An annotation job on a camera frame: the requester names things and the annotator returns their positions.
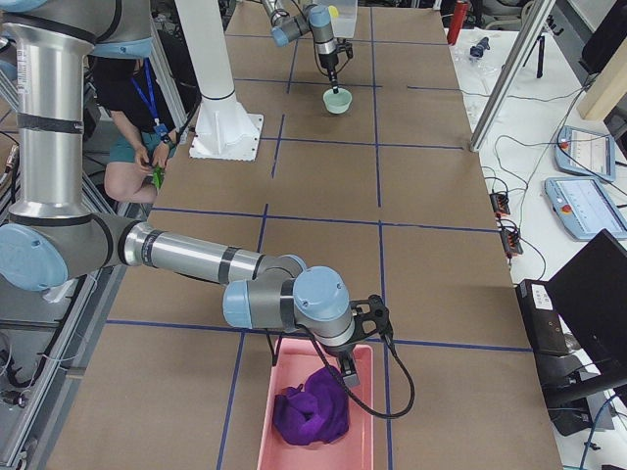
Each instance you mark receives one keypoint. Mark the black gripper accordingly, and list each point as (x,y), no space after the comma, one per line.
(343,354)
(329,62)

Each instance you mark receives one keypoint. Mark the mint green bowl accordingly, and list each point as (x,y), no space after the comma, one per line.
(337,101)

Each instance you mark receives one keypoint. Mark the purple cloth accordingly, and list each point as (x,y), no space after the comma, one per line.
(316,411)

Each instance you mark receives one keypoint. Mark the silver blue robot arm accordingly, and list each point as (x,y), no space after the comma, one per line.
(52,237)
(312,18)

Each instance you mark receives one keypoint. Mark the translucent plastic box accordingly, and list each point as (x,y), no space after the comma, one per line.
(345,25)

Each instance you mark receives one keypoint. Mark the pink plastic bin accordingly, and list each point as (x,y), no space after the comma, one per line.
(297,360)

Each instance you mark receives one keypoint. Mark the red cylinder bottle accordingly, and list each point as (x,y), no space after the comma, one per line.
(457,21)

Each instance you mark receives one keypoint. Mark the blue black tool on table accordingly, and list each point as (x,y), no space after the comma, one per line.
(478,50)

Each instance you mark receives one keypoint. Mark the seated person in black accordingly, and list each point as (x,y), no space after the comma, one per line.
(130,92)

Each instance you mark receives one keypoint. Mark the orange black connector upper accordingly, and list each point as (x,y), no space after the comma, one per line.
(499,202)

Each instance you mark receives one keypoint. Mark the orange black connector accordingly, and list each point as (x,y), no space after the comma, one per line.
(511,242)
(499,202)

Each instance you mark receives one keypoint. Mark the orange black connector lower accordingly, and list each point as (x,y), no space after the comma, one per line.
(511,242)

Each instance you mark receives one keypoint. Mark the black tripod leg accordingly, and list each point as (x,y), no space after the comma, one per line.
(541,56)

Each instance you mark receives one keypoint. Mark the black monitor on stand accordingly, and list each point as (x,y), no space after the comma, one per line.
(576,326)

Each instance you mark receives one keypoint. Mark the upper teach pendant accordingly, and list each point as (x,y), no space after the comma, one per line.
(583,152)

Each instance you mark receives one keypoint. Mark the teach pendant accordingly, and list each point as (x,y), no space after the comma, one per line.
(583,152)
(584,207)

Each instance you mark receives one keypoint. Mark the wooden beam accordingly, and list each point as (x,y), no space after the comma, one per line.
(608,89)

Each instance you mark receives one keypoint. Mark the lower teach pendant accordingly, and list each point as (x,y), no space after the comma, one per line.
(584,207)

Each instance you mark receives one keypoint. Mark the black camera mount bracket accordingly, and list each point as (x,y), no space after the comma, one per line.
(370,317)

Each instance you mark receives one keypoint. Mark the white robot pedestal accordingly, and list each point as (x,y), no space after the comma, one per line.
(223,129)

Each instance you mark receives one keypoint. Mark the green handled screwdriver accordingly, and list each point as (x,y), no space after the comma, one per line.
(158,176)

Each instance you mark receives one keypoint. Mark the aluminium frame post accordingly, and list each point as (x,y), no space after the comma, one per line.
(521,47)

